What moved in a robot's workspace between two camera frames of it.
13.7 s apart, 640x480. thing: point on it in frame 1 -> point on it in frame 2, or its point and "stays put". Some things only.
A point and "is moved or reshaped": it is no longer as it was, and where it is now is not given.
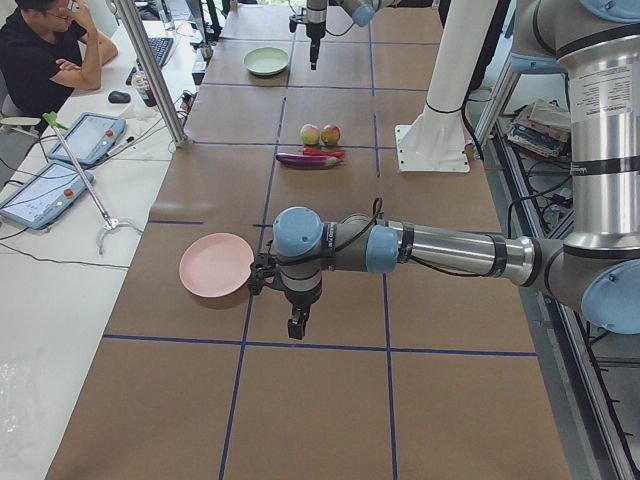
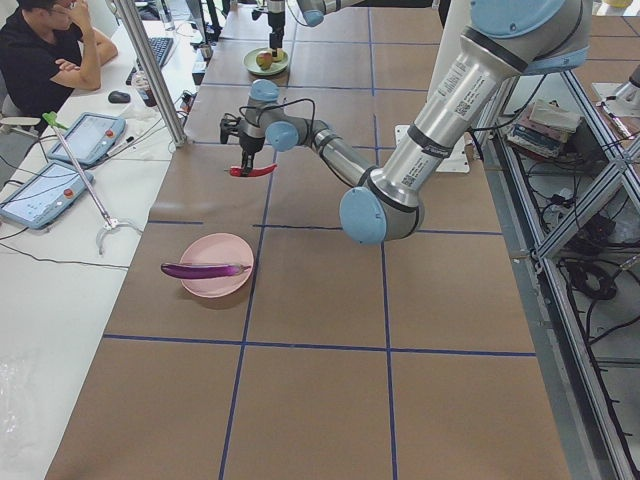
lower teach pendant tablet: [45, 196] stays put
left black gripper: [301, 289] -> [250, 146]
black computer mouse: [119, 97] stays put
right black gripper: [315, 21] -> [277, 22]
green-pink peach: [310, 134] is moved or reshaped
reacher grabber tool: [110, 223] stays put
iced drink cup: [142, 84] stays put
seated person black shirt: [48, 49] stays put
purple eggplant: [313, 162] -> [200, 270]
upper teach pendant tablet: [94, 138] stays put
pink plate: [216, 265] stays put
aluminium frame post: [168, 104] stays put
